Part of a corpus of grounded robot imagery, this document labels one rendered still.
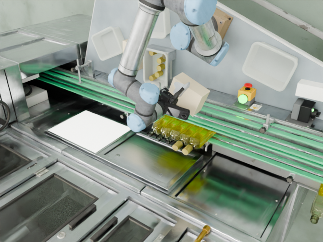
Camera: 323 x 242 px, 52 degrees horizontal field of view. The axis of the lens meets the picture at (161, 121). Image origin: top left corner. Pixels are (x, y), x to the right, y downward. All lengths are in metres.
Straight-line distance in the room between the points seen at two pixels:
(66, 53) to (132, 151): 0.92
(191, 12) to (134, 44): 0.25
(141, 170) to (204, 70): 0.65
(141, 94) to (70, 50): 1.27
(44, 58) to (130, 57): 1.14
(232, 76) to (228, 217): 0.72
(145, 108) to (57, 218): 0.65
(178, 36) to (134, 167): 0.69
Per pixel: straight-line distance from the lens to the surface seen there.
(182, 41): 1.48
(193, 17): 1.06
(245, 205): 1.59
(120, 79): 1.26
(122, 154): 1.79
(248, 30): 1.69
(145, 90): 1.19
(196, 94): 1.46
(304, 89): 1.62
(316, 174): 1.66
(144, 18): 1.17
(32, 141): 2.06
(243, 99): 1.68
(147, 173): 1.66
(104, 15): 2.21
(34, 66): 2.25
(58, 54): 2.35
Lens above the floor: 2.28
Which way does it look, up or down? 45 degrees down
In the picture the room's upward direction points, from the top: 125 degrees counter-clockwise
